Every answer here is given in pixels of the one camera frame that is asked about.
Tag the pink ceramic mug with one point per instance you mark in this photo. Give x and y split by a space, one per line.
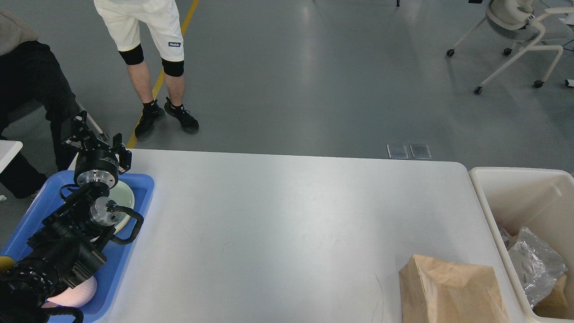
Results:
74 297

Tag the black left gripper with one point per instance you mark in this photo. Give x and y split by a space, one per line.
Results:
95 161

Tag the green ceramic plate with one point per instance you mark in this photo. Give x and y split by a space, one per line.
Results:
122 195

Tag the brown paper bag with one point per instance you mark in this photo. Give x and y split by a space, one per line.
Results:
437 291
555 304

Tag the silver foil bag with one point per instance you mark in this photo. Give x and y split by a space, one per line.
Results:
536 264

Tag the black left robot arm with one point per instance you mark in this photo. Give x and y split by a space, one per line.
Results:
68 249

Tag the white chair near person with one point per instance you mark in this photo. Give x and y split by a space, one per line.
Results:
90 124

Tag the white plastic bin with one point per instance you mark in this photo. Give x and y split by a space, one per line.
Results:
540 199

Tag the left floor socket plate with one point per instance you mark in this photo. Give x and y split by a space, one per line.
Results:
398 152

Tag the right floor socket plate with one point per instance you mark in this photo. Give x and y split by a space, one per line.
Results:
420 151

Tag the floor socket plate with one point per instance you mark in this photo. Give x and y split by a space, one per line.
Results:
398 152
420 151

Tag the dark green ceramic mug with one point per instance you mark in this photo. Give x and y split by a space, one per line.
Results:
6 262

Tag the person in cream sweater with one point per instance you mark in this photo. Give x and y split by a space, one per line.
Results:
30 71

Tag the white office chair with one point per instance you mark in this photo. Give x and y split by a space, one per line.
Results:
527 29

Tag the brown paper bag in bin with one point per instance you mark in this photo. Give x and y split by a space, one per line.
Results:
555 304

